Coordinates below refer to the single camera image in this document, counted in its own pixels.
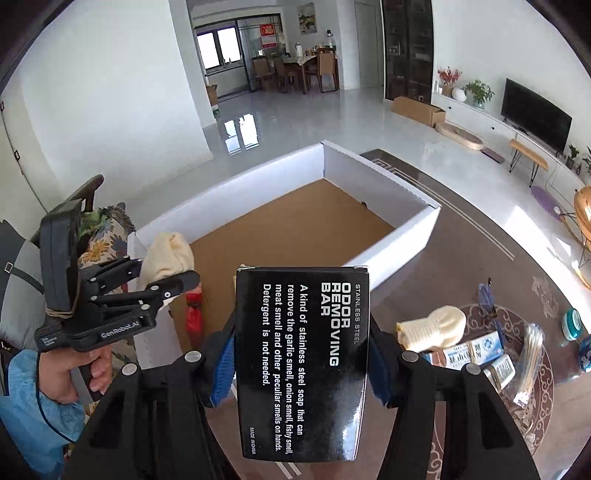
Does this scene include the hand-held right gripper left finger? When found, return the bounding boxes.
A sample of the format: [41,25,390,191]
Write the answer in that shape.
[65,318,241,480]

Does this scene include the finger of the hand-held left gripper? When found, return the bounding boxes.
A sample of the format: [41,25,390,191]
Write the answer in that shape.
[95,270,201,320]
[81,256,145,297]

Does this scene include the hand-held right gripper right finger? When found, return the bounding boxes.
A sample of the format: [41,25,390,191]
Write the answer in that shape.
[367,318,541,480]

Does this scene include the cream knitted sock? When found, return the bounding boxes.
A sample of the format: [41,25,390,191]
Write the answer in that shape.
[136,231,195,292]
[396,305,467,352]

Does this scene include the red snack packet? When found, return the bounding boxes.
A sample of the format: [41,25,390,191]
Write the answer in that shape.
[186,284,205,334]

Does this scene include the black printed cardboard box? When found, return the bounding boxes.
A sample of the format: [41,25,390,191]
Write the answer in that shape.
[233,264,372,462]

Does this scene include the white cardboard container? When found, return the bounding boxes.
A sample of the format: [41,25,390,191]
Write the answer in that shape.
[127,141,441,370]

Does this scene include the person's left forearm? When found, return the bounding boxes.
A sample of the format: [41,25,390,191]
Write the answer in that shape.
[0,348,100,462]

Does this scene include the person's left hand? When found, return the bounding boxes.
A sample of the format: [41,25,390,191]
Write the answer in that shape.
[39,344,114,403]

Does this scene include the floral cushion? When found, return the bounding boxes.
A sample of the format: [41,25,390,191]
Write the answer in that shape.
[76,205,139,278]

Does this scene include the dark wooden chair back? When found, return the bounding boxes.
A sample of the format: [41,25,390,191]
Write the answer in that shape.
[30,174,105,241]

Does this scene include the white and blue toothpaste box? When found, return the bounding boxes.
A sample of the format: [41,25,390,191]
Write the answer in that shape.
[422,330,507,368]

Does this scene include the white labelled box with band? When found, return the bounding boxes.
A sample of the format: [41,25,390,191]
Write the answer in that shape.
[485,354,516,389]

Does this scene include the bag of cotton swabs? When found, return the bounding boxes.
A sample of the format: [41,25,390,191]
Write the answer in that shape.
[501,323,546,416]

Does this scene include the teal round tin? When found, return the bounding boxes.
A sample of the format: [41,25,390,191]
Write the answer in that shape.
[562,308,584,342]

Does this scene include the purple round mat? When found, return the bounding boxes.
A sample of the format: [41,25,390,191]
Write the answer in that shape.
[531,185,562,209]

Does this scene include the round wooden pet bed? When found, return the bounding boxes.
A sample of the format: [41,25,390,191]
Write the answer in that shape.
[436,121,484,151]

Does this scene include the orange lounge chair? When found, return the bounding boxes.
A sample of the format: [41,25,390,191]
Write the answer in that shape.
[573,185,591,260]

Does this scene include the wooden dining table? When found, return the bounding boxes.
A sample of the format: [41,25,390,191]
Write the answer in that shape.
[283,54,319,93]

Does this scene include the wooden bench with metal legs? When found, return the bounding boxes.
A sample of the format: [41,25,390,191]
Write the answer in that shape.
[509,138,550,188]

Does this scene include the brown cardboard box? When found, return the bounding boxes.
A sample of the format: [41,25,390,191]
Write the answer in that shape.
[392,96,447,128]

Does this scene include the wooden dining chair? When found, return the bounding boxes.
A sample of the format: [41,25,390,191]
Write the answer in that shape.
[318,50,341,92]

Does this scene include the white television cabinet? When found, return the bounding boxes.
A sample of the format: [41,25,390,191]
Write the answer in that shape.
[431,90,591,186]

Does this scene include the green potted plant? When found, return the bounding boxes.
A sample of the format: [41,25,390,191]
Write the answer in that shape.
[464,79,495,110]

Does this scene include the red flowers in vase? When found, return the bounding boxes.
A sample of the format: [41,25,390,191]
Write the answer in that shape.
[438,66,464,99]

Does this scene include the black television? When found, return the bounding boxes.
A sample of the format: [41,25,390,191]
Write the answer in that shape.
[501,78,574,153]

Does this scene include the white door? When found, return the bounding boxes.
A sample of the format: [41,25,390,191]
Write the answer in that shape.
[355,0,384,91]

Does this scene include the dark glass display cabinet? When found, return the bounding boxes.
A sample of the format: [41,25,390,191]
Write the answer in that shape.
[381,0,435,102]

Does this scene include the framed wall painting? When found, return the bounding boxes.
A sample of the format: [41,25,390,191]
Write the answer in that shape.
[297,2,317,36]

